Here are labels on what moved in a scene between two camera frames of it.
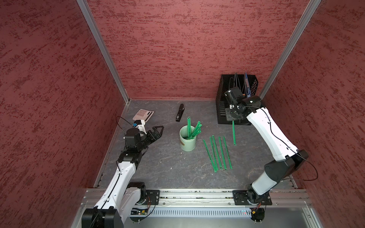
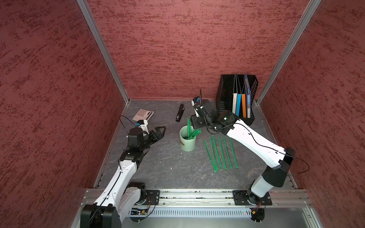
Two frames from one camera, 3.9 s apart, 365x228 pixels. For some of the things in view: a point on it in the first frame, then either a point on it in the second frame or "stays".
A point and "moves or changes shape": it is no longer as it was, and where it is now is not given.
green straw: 209,156 stays
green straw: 216,152 stays
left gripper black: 150,134 stays
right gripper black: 229,117 → 196,125
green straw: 234,138 moves or changes shape
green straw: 213,152 stays
